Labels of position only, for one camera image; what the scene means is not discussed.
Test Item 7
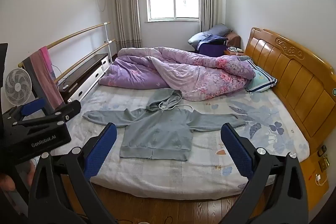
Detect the person's left hand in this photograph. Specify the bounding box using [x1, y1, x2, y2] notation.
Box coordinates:
[0, 173, 17, 189]

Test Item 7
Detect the white electric fan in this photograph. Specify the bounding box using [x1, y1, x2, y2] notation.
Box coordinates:
[5, 68, 32, 106]

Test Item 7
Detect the dark purple cloth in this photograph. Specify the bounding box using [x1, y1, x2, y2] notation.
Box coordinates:
[196, 35, 228, 55]

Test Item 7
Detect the wooden nightstand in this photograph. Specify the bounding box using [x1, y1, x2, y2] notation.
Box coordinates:
[223, 47, 246, 57]

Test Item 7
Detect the blue striped pillow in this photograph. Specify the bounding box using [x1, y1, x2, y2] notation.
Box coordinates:
[245, 56, 277, 94]

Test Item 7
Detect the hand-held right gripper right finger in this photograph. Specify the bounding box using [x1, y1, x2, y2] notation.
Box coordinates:
[220, 123, 310, 224]

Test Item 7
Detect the wooden headboard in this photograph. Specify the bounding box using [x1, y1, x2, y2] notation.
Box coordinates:
[244, 27, 336, 140]

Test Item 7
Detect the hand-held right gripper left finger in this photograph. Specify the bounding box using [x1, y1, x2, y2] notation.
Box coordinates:
[28, 122, 118, 224]

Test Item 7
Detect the grey hoodie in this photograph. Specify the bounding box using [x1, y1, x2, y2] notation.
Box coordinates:
[83, 88, 246, 161]

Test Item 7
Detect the white barre post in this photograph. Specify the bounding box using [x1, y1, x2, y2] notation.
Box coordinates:
[104, 22, 111, 63]

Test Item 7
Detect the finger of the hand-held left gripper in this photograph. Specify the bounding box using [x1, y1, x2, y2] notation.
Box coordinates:
[2, 97, 46, 121]
[12, 100, 81, 127]

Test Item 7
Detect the purple floral quilt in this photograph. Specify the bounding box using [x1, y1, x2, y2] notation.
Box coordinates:
[98, 46, 256, 102]

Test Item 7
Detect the pink towel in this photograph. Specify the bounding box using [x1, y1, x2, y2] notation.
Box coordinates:
[30, 46, 64, 110]

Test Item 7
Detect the brown chair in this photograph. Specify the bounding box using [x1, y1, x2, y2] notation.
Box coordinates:
[226, 32, 241, 50]

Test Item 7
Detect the bed with floral sheet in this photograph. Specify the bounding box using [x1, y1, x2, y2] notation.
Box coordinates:
[51, 84, 310, 201]

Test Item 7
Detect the dark and white cabinet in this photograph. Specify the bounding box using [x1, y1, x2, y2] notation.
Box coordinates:
[58, 53, 109, 102]

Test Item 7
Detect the wooden barre rail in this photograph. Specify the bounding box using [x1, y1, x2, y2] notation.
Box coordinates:
[18, 22, 111, 67]
[54, 40, 116, 84]

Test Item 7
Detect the dark grey cloth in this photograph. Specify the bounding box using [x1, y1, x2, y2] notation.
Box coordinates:
[21, 57, 54, 114]

